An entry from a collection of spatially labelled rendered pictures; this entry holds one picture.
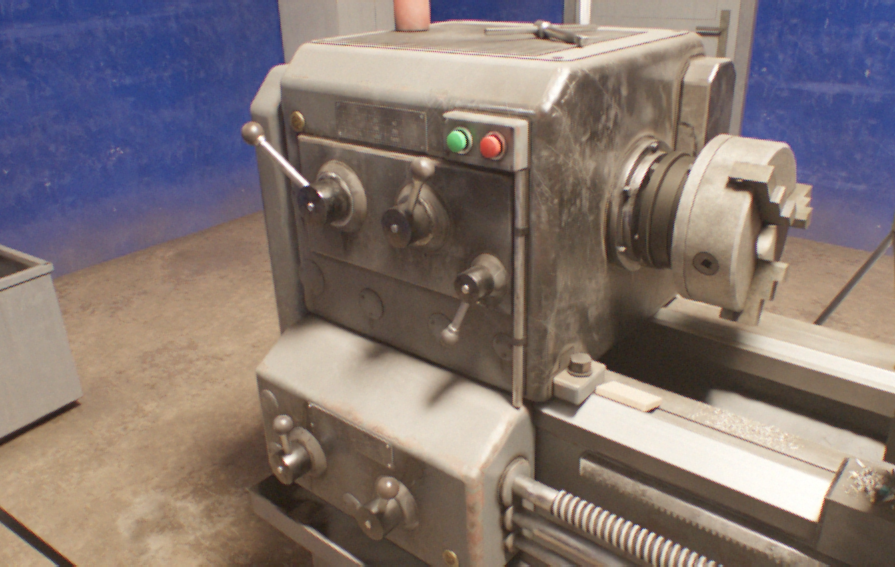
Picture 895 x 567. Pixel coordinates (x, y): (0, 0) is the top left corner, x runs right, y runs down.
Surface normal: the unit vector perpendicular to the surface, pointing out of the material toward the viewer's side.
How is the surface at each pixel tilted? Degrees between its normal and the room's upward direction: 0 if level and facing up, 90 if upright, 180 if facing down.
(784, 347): 48
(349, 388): 32
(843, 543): 90
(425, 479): 90
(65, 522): 0
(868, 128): 90
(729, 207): 60
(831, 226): 90
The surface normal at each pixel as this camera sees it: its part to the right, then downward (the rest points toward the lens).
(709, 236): -0.63, 0.17
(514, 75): -0.47, -0.41
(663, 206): -0.59, -0.07
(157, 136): 0.77, 0.24
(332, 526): -0.03, -0.91
